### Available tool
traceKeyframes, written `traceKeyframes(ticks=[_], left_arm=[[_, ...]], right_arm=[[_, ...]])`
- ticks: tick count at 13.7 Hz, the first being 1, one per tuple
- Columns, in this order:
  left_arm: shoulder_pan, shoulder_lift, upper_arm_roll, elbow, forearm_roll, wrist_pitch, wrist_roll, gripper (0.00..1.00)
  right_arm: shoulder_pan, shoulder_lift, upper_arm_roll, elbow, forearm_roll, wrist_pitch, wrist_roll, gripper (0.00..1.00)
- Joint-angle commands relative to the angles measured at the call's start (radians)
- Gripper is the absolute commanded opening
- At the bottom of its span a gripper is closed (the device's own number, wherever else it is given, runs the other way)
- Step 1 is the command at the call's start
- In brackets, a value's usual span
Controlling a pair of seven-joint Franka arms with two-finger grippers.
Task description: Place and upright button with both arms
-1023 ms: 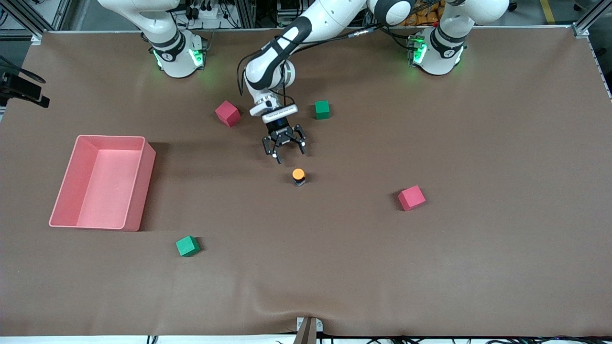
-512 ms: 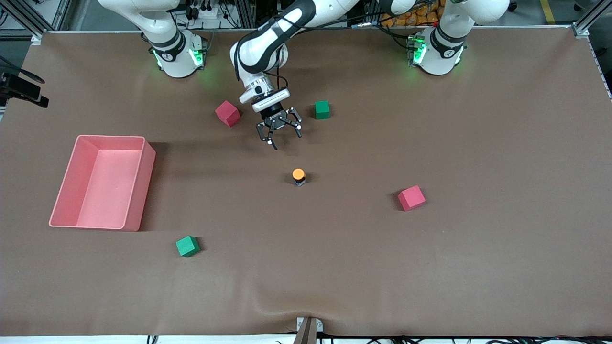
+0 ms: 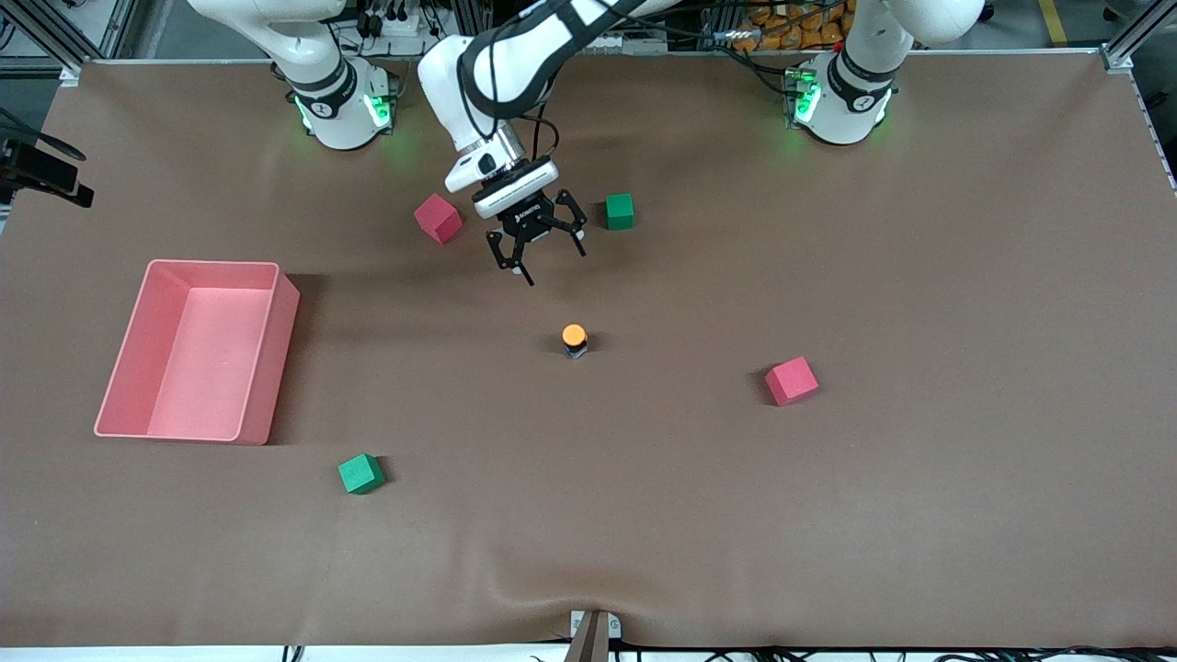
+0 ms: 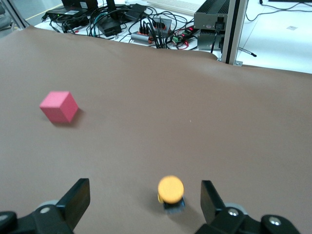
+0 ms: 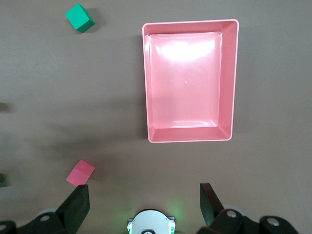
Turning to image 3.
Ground pink foam cube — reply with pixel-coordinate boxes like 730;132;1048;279
413;193;463;245
764;357;820;407

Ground white connector strip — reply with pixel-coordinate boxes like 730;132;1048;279
593;33;668;54

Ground pink plastic bin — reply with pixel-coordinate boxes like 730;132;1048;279
94;259;301;446

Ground white power strip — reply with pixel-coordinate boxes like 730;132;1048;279
363;5;442;56

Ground brown table cover mat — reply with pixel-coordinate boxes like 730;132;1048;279
0;51;1177;650

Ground orange packaged goods pile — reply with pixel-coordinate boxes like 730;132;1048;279
736;0;847;52

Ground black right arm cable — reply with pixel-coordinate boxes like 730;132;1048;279
0;104;89;163

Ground aluminium frame profile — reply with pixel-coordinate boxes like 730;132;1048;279
1101;0;1177;74
703;0;737;51
14;0;84;74

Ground grey metal mount bracket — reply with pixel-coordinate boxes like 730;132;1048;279
565;609;623;662

